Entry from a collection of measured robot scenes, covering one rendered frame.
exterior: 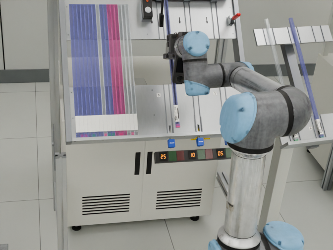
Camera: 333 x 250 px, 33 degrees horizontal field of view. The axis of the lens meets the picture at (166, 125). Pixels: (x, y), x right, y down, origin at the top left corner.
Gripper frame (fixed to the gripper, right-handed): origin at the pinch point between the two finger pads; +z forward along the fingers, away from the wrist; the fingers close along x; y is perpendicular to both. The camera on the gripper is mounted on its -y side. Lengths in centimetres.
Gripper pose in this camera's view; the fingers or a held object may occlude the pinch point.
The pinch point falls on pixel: (171, 58)
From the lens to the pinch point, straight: 201.8
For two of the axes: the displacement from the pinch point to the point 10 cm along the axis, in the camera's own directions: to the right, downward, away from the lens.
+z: -2.2, -0.4, 9.7
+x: -9.7, 0.4, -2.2
